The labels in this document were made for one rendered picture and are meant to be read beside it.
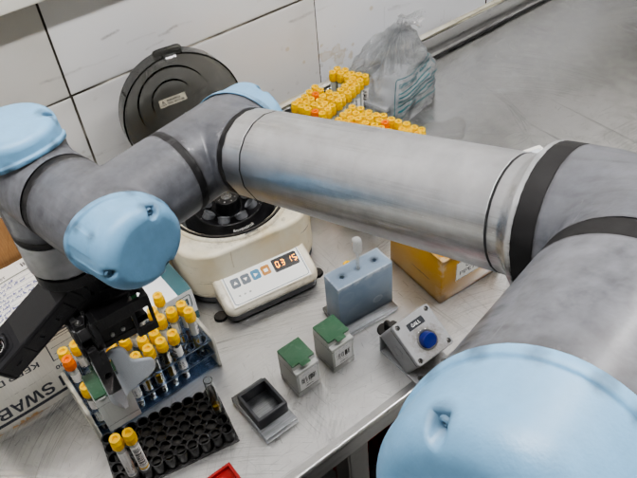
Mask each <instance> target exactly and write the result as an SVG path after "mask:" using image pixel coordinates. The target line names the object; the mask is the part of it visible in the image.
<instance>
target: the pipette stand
mask: <svg viewBox="0 0 637 478"><path fill-rule="evenodd" d="M359 268H360V270H356V260H355V259H353V260H352V261H351V262H349V263H347V264H345V265H343V266H341V267H338V268H336V269H334V270H332V271H330V272H329V273H327V274H325V275H323V276H324V285H325V294H326V303H327V305H326V306H324V307H322V310H323V312H324V313H325V314H326V315H327V316H328V317H329V316H331V315H333V314H334V315H335V316H336V317H337V318H338V319H339V320H340V321H341V322H342V323H343V324H344V325H345V326H347V327H348V328H349V333H350V334H351V335H353V334H355V333H357V332H359V331H360V330H362V329H364V328H366V327H368V326H369V325H371V324H373V323H375V322H377V321H379V320H381V319H382V318H384V317H386V316H388V315H390V314H391V313H392V312H394V311H396V310H397V309H398V306H397V305H396V304H395V303H394V302H393V301H392V261H391V260H390V259H389V258H388V257H387V256H386V255H385V254H384V253H383V252H381V251H380V250H379V249H378V248H374V249H373V250H371V251H369V252H367V253H365V254H363V255H361V256H359Z"/></svg>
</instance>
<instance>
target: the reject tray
mask: <svg viewBox="0 0 637 478"><path fill-rule="evenodd" d="M208 478H241V477H240V475H239V474H238V473H237V471H236V470H235V469H234V467H233V466H232V465H231V464H230V462H228V463H227V464H225V465H224V466H222V467H221V468H220V469H218V470H216V471H215V472H214V473H213V474H212V475H210V476H209V477H208Z"/></svg>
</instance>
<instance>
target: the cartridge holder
mask: <svg viewBox="0 0 637 478"><path fill-rule="evenodd" d="M231 399H232V402H233V404H234V405H235V406H236V407H237V408H238V410H239V411H240V412H241V413H242V414H243V416H244V417H245V418H246V420H247V421H248V422H249V423H250V424H251V426H252V427H253V428H254V429H255V430H256V432H257V433H258V434H259V435H260V436H261V438H262V439H263V440H264V441H265V443H266V444H269V443H270V442H271V441H273V440H274V439H275V438H277V437H278V436H280V435H281V434H282V433H284V432H286V431H287V430H288V429H290V428H291V427H293V426H294V425H295V424H297V423H298V418H297V417H296V416H295V415H294V414H293V413H292V412H291V410H290V409H289V408H288V406H287V402H286V400H285V399H284V398H283V397H282V396H281V395H280V394H279V392H278V391H277V390H276V389H275V388H274V387H273V386H272V385H271V384H270V382H269V381H268V380H267V379H266V378H260V379H258V380H257V381H255V382H254V383H252V384H251V385H249V386H248V387H246V388H245V389H243V390H242V391H241V392H240V393H238V394H237V395H235V396H233V397H232V398H231Z"/></svg>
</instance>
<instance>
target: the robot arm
mask: <svg viewBox="0 0 637 478"><path fill-rule="evenodd" d="M226 192H230V193H236V194H239V195H241V196H245V197H249V198H252V199H256V200H259V201H262V202H265V203H268V204H271V205H275V206H278V207H281V208H285V209H288V210H290V211H296V212H299V213H302V214H306V215H309V216H312V217H316V218H318V219H321V220H325V221H328V222H331V223H334V224H338V225H340V226H343V227H347V228H350V229H353V230H359V231H362V232H366V233H369V234H371V235H374V236H378V237H381V238H384V239H388V240H391V241H393V242H397V243H400V244H403V245H407V246H410V247H413V248H419V249H421V250H424V251H428V252H431V253H434V254H438V255H441V256H444V257H447V258H450V259H453V260H456V261H460V262H463V263H466V264H470V265H472V266H475V267H481V268H484V269H488V270H491V271H494V272H498V273H500V274H503V275H505V276H506V278H507V280H508V282H509V287H508V288H507V289H506V290H505V291H504V292H503V294H502V295H501V296H500V297H499V298H498V299H497V301H496V302H495V303H494V304H493V305H492V306H491V307H490V309H489V310H488V311H487V312H486V313H485V314H484V316H483V317H482V318H481V319H480V320H479V321H478V323H477V324H476V325H475V326H474V327H473V328H472V329H471V331H470V332H469V333H468V334H467V335H466V336H465V338H464V339H463V340H462V341H461V342H460V343H459V345H458V346H457V347H456V348H455V349H454V350H453V352H452V353H451V354H450V355H449V356H448V357H447V358H446V360H444V361H443V362H441V363H440V364H438V365H437V366H435V367H434V368H433V369H432V370H431V371H430V372H429V373H427V374H426V375H425V376H424V377H423V378H422V379H421V380H420V381H419V382H418V384H417V385H416V386H415V387H414V388H413V390H412V391H411V392H410V394H409V396H408V397H407V399H406V400H405V402H404V404H403V406H402V408H401V410H400V412H399V414H398V416H397V418H396V419H395V421H394V422H393V423H392V425H391V426H390V428H389V429H388V431H387V433H386V435H385V437H384V439H383V441H382V444H381V447H380V450H379V453H378V457H377V464H376V478H637V153H634V152H631V151H628V150H624V149H618V148H612V147H608V146H602V145H596V144H590V143H585V142H578V141H571V140H564V139H562V140H557V141H554V142H552V143H550V144H548V145H547V146H546V147H544V148H543V149H542V150H541V151H540V152H538V153H532V152H526V151H520V150H514V149H508V148H502V147H497V146H491V145H485V144H480V143H474V142H467V141H461V140H456V139H450V138H439V137H434V136H428V135H422V134H416V133H410V132H404V131H398V130H392V129H387V128H381V127H375V126H370V125H364V124H358V123H351V122H346V121H340V120H334V119H324V118H318V117H312V116H306V115H300V114H294V113H288V112H283V111H282V109H281V107H280V106H279V104H278V103H277V101H276V100H275V99H274V98H273V97H272V96H271V95H270V94H269V93H268V92H263V91H262V90H261V88H260V86H259V85H257V84H255V83H245V82H243V83H236V84H234V85H232V86H230V87H228V88H226V89H224V90H222V91H218V92H215V93H213V94H211V95H209V96H208V97H206V98H205V99H204V100H202V101H201V102H200V104H198V105H197V106H195V107H194V108H192V109H191V110H190V111H188V112H187V113H185V114H183V115H182V116H180V117H179V118H177V119H175V120H173V121H172V122H170V123H168V124H167V125H165V126H164V127H162V128H160V129H159V130H157V131H155V132H154V133H152V134H151V135H149V136H147V137H146V138H144V139H143V140H141V141H140V142H138V143H136V144H135V145H133V146H132V147H130V148H128V149H127V150H125V151H124V152H122V153H120V154H119V155H117V156H115V157H113V158H112V159H110V160H109V161H107V162H106V163H104V164H102V165H99V164H97V163H95V162H94V161H92V160H90V159H89V158H87V157H85V156H82V155H81V154H79V153H77V152H76V151H74V150H73V149H72V148H71V147H70V146H69V145H68V143H67V140H66V132H65V130H64V129H62V127H61V125H60V123H59V122H58V120H57V117H56V116H55V114H54V113H53V112H52V111H51V110H50V109H49V108H47V107H45V106H43V105H41V104H38V103H32V102H20V103H14V104H9V105H6V106H3V107H0V216H1V218H2V220H3V222H4V224H5V225H6V227H7V229H8V231H9V234H10V235H11V237H12V239H13V241H14V244H15V245H16V247H17V248H18V250H19V252H20V254H21V256H22V258H23V260H24V262H25V264H26V266H27V268H28V270H29V271H30V272H31V273H32V274H33V275H34V277H35V278H36V280H37V282H38V284H37V285H36V286H35V287H34V288H33V289H32V290H31V291H30V292H29V293H28V295H27V296H26V297H25V298H24V299H23V301H22V302H21V303H20V304H19V305H18V306H17V307H16V309H15V310H14V311H13V312H12V313H11V314H10V316H9V317H8V318H7V319H6V320H5V321H4V323H3V324H2V325H1V326H0V377H6V378H10V379H17V378H18V377H19V376H20V375H21V374H22V373H23V372H24V371H25V370H26V369H27V367H28V366H29V365H30V363H31V362H32V361H33V360H34V359H35V358H36V357H37V356H38V355H39V353H40V352H41V351H42V350H43V349H44V348H45V347H46V345H47V344H48V343H49V342H50V341H51V340H52V338H53V337H54V336H55V335H56V334H57V333H58V331H59V330H60V329H61V328H62V327H63V326H64V325H65V326H66V328H67V330H68V332H69V333H70V335H71V337H72V338H73V340H74V341H75V343H76V344H77V346H78V348H79V349H80V351H81V353H82V355H83V357H84V358H85V359H87V361H88V363H89V365H90V366H91V365H92V366H93V368H94V370H95V372H96V373H97V375H98V377H99V379H100V382H101V384H102V386H103V388H104V390H105V392H106V393H107V395H108V397H109V399H110V401H111V402H112V404H115V405H117V406H119V407H120V408H123V409H126V408H128V407H129V406H130V405H129V402H128V400H127V395H128V394H129V393H130V392H131V391H132V390H133V389H134V388H135V387H136V386H137V385H138V384H139V383H140V382H141V381H143V380H144V379H145V378H146V377H147V376H148V375H150V374H151V373H152V372H153V371H154V369H155V360H154V359H153V358H151V357H145V358H131V357H130V356H129V354H128V352H127V351H126V349H125V348H123V347H121V346H116V347H113V348H111V349H109V350H108V351H107V352H106V353H105V351H106V350H107V349H108V348H109V347H111V346H112V345H113V344H115V343H117V342H119V341H120V340H126V339H128V338H130V337H132V336H133V335H135V334H136V333H138V335H139V336H140V337H142V336H144V335H146V334H148V333H149V332H151V331H153V330H155V329H156V328H157V327H159V325H158V322H157V319H156V317H155V313H154V310H153V308H152V305H151V302H150V299H149V297H148V294H147V293H146V292H145V290H144V289H143V288H142V287H143V286H145V285H148V284H150V283H152V282H153V281H155V280H156V279H157V278H159V277H160V276H161V275H162V274H163V273H164V272H165V271H166V268H165V267H166V265H167V264H168V263H169V262H170V260H173V259H174V257H175V255H176V253H177V252H178V249H179V245H180V240H181V229H180V225H181V224H182V223H184V222H185V221H186V220H188V219H189V218H190V217H192V216H193V215H195V214H196V213H197V212H199V211H201V210H202V209H203V208H205V207H206V206H207V205H208V204H209V203H210V202H212V201H213V200H215V199H216V198H217V197H219V196H220V195H222V194H223V193H226ZM137 293H139V295H138V296H137ZM147 305H148V308H149V311H150V313H151V316H152V319H153V320H152V321H150V322H148V323H146V324H144V325H142V324H141V322H143V321H145V320H147V319H149V318H148V315H147V313H146V311H144V309H143V307H145V306H147ZM110 360H112V362H113V364H114V366H115V368H116V371H114V369H113V367H112V365H111V363H110Z"/></svg>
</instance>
